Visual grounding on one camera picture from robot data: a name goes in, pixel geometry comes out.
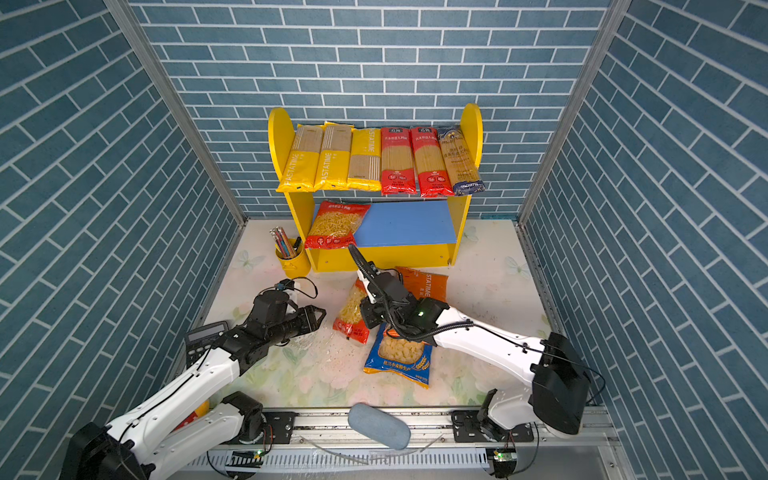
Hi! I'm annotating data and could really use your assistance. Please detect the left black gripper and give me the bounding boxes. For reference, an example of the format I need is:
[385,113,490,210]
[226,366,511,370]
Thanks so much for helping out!
[267,303,329,348]

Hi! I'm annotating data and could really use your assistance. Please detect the orange macaroni bag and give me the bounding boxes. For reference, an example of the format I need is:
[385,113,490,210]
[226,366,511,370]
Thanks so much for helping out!
[384,267,448,334]

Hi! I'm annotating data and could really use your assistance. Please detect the red fusilli bag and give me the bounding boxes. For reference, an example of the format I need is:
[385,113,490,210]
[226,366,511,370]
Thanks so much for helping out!
[332,279,370,344]
[305,201,371,250]

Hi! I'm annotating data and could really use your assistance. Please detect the red spaghetti bag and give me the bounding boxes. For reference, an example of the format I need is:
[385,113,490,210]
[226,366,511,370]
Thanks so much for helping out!
[410,127,454,198]
[381,127,417,195]

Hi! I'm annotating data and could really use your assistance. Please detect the yellow spaghetti bag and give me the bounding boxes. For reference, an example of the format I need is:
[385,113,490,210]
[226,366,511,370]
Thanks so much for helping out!
[347,128,381,191]
[277,125,324,193]
[314,124,353,190]

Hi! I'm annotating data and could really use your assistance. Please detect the dark blue spaghetti bag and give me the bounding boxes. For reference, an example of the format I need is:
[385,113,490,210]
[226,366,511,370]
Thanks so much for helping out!
[437,127,486,196]

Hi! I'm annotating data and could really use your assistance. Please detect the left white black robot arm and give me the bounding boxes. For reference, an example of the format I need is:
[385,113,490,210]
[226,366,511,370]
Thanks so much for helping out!
[60,289,326,479]

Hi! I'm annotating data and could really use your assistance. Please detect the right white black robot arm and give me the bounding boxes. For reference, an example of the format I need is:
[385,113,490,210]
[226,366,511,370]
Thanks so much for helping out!
[348,245,595,438]

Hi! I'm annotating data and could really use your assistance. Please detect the yellow pink blue shelf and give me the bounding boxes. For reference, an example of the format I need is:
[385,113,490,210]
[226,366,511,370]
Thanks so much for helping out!
[268,104,484,273]

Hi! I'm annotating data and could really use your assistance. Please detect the blue macaroni bag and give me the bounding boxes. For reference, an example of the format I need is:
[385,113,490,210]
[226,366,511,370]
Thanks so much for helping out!
[363,327,433,388]

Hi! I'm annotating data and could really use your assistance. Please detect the yellow pencil cup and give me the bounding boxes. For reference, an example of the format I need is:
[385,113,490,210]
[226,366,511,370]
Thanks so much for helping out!
[275,237,311,279]

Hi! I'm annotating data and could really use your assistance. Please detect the coloured pencils bunch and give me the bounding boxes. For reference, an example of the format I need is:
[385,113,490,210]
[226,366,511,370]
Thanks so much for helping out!
[270,227,301,260]

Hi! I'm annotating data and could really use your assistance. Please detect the black calculator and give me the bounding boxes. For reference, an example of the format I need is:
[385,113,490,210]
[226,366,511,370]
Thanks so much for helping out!
[184,321,229,368]

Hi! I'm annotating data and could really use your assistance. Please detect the grey blue pouch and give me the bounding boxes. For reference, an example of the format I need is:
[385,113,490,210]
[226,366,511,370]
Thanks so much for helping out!
[347,403,411,450]

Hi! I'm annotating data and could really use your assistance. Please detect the yellow plush toy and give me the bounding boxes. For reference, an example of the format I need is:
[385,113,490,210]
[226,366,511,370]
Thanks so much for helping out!
[176,400,210,430]

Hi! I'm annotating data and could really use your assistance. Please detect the aluminium rail base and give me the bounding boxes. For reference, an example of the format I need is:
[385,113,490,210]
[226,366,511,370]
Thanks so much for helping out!
[136,404,623,479]

